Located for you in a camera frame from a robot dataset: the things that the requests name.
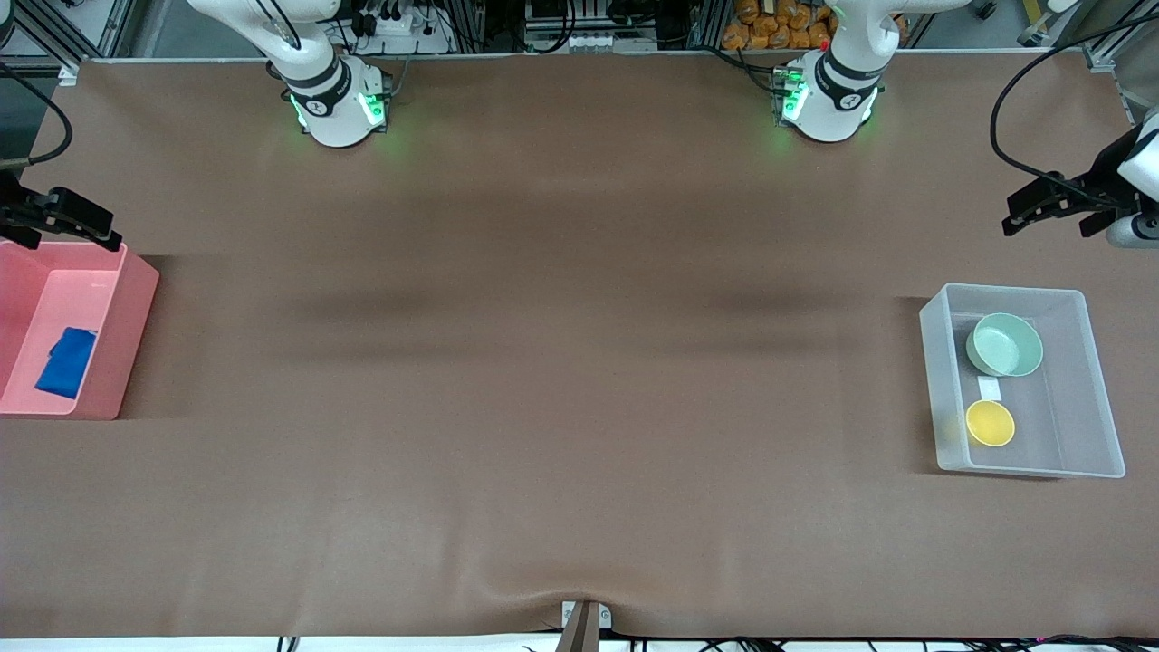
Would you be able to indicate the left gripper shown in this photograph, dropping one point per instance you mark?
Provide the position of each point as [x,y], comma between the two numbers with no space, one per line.
[1102,179]

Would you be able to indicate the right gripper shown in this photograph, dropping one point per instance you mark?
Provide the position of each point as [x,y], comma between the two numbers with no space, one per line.
[11,210]

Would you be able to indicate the blue cloth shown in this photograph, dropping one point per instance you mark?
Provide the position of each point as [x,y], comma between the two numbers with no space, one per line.
[68,362]

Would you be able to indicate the pale green bowl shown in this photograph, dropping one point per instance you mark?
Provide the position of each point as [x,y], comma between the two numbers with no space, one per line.
[1005,344]

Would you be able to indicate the yellow cup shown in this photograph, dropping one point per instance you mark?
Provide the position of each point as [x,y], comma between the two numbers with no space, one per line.
[990,424]

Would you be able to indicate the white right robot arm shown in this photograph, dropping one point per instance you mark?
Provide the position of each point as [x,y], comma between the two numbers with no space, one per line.
[335,100]

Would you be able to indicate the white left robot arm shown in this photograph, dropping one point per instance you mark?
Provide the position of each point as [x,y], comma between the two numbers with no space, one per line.
[838,100]

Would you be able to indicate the pink plastic bin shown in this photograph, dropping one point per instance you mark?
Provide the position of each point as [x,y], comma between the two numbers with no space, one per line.
[109,317]

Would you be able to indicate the white paper label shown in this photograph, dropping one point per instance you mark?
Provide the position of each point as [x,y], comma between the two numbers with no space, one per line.
[990,390]

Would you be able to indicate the clear plastic bin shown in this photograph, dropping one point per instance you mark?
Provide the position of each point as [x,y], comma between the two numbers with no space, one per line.
[1059,426]

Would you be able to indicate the pile of orange objects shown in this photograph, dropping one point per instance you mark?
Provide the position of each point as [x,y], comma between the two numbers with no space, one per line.
[770,27]

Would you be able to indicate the white power strip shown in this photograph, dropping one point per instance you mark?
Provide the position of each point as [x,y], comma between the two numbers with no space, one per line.
[394,24]

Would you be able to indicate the brown table mat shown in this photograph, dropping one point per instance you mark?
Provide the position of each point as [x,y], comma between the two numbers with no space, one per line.
[579,272]

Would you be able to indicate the long white socket strip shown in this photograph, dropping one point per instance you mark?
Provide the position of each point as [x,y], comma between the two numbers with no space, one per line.
[589,41]

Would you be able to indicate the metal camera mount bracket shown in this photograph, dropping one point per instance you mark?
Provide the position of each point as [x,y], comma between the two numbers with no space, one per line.
[584,625]

